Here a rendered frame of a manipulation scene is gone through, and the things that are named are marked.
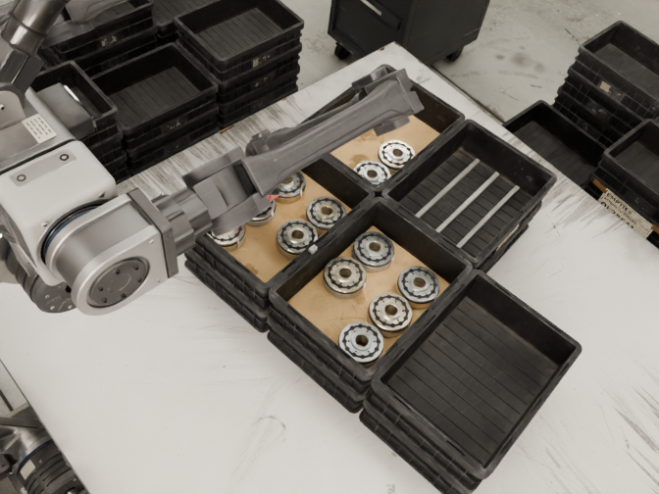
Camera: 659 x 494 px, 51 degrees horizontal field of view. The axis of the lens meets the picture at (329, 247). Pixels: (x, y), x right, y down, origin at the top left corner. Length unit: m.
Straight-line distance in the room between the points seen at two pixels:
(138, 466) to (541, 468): 0.91
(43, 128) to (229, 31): 1.87
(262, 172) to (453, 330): 0.79
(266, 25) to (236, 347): 1.52
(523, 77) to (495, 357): 2.24
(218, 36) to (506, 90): 1.50
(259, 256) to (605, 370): 0.93
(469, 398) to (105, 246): 0.96
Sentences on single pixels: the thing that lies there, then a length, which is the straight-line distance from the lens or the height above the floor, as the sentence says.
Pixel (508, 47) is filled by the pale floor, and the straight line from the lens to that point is 3.85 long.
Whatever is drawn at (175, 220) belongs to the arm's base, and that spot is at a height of 1.49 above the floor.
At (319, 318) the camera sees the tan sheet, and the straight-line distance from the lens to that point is 1.61.
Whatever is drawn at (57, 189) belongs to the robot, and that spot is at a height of 1.53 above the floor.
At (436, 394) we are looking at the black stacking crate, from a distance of 1.58.
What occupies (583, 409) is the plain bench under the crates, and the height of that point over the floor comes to 0.70.
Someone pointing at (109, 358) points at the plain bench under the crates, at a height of 0.70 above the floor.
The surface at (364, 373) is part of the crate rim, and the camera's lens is 1.45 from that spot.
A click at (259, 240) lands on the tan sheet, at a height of 0.83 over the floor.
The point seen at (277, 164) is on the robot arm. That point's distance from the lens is 1.04.
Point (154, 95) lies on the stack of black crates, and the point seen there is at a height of 0.38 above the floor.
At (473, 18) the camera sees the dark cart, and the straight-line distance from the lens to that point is 3.45.
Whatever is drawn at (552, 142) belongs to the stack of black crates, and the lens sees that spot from 3.00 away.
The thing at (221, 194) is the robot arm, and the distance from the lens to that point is 1.00.
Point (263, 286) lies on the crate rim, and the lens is 1.53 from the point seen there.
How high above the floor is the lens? 2.24
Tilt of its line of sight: 55 degrees down
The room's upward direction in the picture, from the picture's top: 11 degrees clockwise
